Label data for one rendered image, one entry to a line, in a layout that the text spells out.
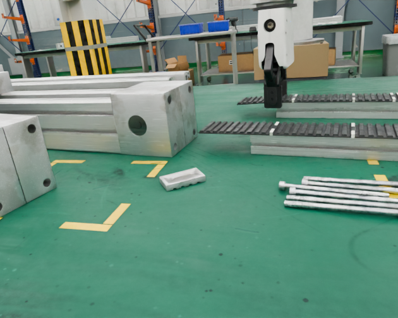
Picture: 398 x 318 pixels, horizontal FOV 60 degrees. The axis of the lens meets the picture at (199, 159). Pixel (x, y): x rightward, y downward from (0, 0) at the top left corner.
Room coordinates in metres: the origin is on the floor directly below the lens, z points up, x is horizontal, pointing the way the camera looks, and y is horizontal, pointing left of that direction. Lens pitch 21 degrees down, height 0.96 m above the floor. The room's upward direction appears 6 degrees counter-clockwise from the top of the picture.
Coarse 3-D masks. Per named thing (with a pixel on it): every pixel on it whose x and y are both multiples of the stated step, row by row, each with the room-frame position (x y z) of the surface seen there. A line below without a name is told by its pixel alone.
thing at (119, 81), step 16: (16, 80) 0.96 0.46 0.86; (32, 80) 0.93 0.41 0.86; (48, 80) 0.91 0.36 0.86; (64, 80) 0.89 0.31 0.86; (80, 80) 0.80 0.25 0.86; (96, 80) 0.77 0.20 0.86; (112, 80) 0.74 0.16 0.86; (128, 80) 0.72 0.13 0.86; (144, 80) 0.71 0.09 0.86; (160, 80) 0.69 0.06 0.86; (176, 80) 0.76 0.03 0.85
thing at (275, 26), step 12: (264, 12) 0.61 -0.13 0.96; (276, 12) 0.60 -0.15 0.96; (288, 12) 0.62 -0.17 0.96; (264, 24) 0.62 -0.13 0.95; (276, 24) 0.60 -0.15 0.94; (288, 24) 0.61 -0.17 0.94; (264, 36) 0.61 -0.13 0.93; (276, 36) 0.60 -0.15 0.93; (288, 36) 0.61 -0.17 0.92; (264, 48) 0.61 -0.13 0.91; (276, 48) 0.60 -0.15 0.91; (288, 48) 0.61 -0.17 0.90; (264, 60) 0.65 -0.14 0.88; (276, 60) 0.62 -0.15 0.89; (288, 60) 0.61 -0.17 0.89
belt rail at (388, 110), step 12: (288, 108) 0.62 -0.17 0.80; (300, 108) 0.61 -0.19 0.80; (312, 108) 0.60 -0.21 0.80; (324, 108) 0.59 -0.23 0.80; (336, 108) 0.59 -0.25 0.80; (348, 108) 0.58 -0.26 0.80; (360, 108) 0.57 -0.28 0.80; (372, 108) 0.56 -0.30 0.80; (384, 108) 0.56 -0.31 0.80; (396, 108) 0.55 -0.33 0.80
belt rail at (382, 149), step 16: (256, 144) 0.46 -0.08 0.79; (272, 144) 0.45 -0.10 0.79; (288, 144) 0.44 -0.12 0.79; (304, 144) 0.43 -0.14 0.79; (320, 144) 0.42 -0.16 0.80; (336, 144) 0.41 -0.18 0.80; (352, 144) 0.40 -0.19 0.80; (368, 144) 0.39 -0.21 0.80; (384, 144) 0.39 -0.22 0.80; (384, 160) 0.39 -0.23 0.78
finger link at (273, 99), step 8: (272, 80) 0.60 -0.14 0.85; (264, 88) 0.63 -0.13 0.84; (272, 88) 0.61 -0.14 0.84; (280, 88) 0.61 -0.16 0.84; (264, 96) 0.63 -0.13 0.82; (272, 96) 0.61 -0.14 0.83; (280, 96) 0.61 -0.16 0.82; (264, 104) 0.63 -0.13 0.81; (272, 104) 0.61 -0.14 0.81; (280, 104) 0.61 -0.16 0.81
